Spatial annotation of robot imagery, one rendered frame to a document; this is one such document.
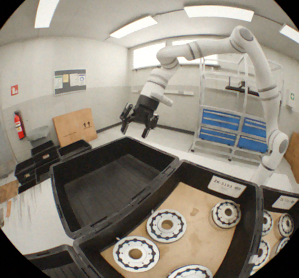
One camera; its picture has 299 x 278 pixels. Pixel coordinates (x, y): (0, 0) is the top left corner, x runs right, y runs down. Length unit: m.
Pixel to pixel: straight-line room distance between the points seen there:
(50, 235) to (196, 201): 0.61
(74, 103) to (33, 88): 1.17
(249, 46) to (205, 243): 0.58
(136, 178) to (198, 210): 0.26
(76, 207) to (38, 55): 2.89
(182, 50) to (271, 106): 0.37
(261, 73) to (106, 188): 0.67
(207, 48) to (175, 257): 0.60
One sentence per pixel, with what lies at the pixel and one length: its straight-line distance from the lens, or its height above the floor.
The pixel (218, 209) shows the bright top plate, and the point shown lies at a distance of 0.37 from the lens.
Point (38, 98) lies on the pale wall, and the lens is 2.75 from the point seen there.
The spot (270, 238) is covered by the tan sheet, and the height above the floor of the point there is 0.83.
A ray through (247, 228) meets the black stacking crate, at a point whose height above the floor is 0.90.
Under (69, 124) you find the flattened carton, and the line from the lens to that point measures 2.68.
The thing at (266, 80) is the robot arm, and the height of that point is 1.24.
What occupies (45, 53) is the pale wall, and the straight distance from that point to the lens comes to 2.98.
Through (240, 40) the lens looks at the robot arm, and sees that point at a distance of 0.44.
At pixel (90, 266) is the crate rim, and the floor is 0.92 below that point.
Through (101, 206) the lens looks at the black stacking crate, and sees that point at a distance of 0.38.
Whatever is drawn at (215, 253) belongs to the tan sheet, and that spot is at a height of 0.83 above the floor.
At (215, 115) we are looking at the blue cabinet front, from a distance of 1.97.
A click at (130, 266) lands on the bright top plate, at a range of 0.29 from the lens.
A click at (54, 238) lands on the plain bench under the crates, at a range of 0.59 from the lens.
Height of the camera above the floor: 1.15
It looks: 21 degrees down
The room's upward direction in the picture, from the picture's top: straight up
